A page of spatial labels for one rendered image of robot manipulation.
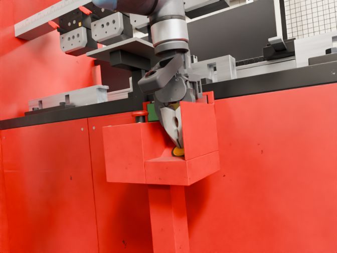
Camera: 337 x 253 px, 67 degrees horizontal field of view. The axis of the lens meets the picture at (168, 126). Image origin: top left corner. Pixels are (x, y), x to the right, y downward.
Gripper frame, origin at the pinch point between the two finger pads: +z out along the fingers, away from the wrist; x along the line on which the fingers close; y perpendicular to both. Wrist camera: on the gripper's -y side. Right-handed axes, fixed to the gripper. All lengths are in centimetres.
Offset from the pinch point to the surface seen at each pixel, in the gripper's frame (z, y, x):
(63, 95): -20, 31, 74
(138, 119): -5.9, -0.1, 9.5
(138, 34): -134, 302, 220
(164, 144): 0.3, 1.3, 4.5
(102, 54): -25.1, 9.4, 26.4
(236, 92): -9.2, 19.2, -7.7
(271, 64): -19, 57, -11
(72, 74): -38, 65, 107
